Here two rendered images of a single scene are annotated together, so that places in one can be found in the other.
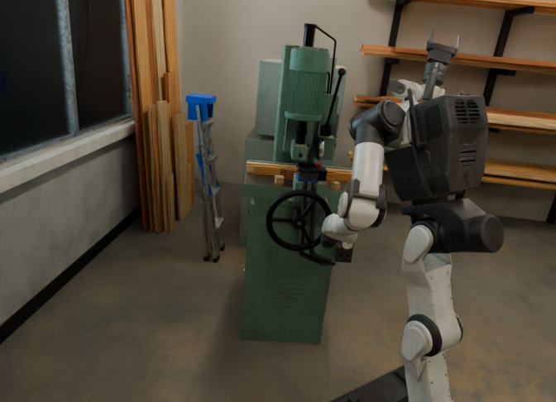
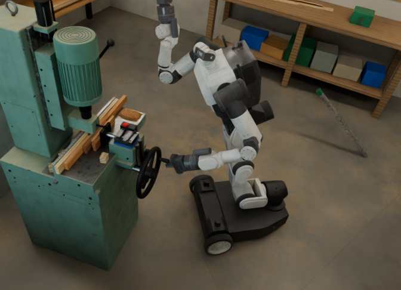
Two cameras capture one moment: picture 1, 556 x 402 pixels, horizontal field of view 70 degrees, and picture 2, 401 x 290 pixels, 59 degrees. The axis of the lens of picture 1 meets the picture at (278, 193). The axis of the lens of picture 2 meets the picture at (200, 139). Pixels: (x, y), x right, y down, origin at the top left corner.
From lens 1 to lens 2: 1.59 m
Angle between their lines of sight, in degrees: 65
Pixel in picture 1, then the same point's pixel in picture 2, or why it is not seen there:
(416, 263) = (240, 143)
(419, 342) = (248, 173)
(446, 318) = not seen: hidden behind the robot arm
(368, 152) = (249, 117)
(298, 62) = (83, 56)
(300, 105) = (95, 90)
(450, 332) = not seen: hidden behind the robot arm
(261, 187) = (101, 175)
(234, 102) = not seen: outside the picture
